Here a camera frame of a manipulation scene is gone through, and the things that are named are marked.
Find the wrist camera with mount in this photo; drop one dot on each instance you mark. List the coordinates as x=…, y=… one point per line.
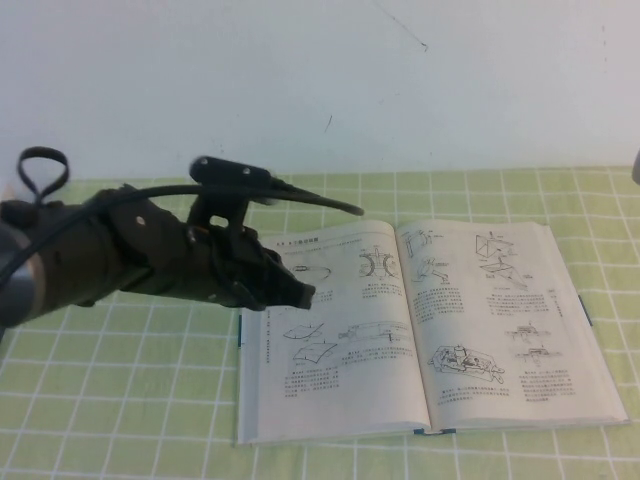
x=636, y=167
x=225, y=172

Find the book with diagrams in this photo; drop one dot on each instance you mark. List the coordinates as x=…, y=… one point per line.
x=475, y=325

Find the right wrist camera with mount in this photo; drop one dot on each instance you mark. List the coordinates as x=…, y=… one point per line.
x=636, y=167

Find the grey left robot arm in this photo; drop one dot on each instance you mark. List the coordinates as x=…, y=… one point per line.
x=15, y=280

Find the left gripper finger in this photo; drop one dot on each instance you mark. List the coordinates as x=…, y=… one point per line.
x=295, y=290

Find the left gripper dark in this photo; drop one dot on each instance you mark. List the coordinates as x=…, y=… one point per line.
x=130, y=250

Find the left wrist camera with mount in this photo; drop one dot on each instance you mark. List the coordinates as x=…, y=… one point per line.
x=225, y=172

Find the green checked tablecloth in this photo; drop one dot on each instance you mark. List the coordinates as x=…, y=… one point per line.
x=125, y=400

